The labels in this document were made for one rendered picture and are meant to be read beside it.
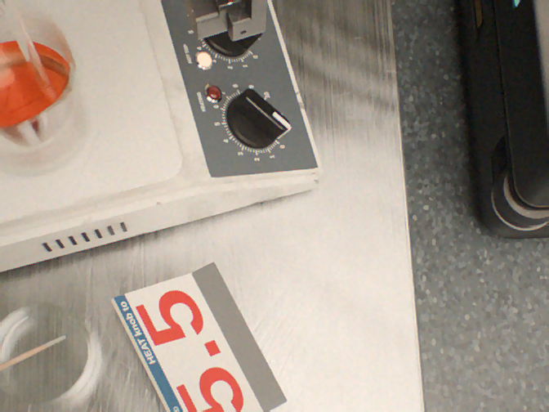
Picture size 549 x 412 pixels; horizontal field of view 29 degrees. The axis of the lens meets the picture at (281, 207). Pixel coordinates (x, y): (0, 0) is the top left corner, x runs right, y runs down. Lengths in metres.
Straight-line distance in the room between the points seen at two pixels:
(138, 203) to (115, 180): 0.03
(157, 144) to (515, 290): 0.93
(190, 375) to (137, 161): 0.12
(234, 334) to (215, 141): 0.11
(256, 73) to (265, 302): 0.13
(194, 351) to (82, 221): 0.10
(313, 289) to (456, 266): 0.81
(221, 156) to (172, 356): 0.11
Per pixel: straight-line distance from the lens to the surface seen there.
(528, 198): 1.20
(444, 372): 1.39
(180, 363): 0.58
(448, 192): 1.44
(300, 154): 0.60
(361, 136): 0.65
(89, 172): 0.55
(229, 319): 0.61
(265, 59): 0.62
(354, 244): 0.63
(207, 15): 0.40
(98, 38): 0.57
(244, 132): 0.58
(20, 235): 0.57
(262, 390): 0.61
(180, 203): 0.57
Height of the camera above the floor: 1.36
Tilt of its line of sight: 75 degrees down
